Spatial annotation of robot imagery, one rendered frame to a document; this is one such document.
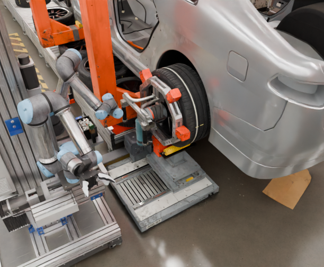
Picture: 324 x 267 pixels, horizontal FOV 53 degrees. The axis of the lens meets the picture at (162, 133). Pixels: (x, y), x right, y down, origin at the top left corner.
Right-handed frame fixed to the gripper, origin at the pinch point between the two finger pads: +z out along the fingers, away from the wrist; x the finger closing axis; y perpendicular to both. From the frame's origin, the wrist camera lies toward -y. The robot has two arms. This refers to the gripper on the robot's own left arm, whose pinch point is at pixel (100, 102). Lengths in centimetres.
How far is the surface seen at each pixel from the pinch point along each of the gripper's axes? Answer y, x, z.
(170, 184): 38, 84, -28
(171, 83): -35, 21, -47
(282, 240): 36, 148, -110
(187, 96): -31, 30, -60
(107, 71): -24.9, -4.5, 4.5
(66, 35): -61, 11, 200
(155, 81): -33.0, 17.7, -31.5
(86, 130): 27.8, 11.1, 23.3
